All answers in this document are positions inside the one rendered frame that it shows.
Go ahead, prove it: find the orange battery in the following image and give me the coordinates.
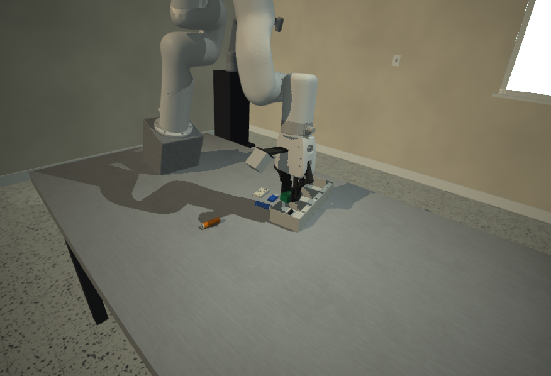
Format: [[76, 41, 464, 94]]
[[201, 217, 220, 229]]

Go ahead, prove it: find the white domino tile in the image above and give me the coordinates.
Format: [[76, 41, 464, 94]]
[[253, 188, 269, 198]]

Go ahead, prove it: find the blue battery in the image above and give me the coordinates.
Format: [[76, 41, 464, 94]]
[[255, 201, 272, 210]]

